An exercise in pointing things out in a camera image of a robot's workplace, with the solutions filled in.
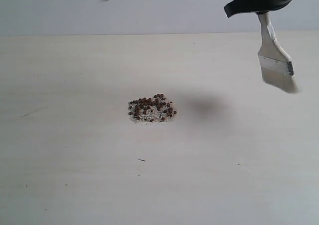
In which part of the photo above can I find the pile of rice and pellets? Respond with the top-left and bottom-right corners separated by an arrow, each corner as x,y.
128,93 -> 177,123

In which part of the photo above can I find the wooden paint brush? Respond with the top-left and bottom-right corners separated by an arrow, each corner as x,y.
257,12 -> 300,94

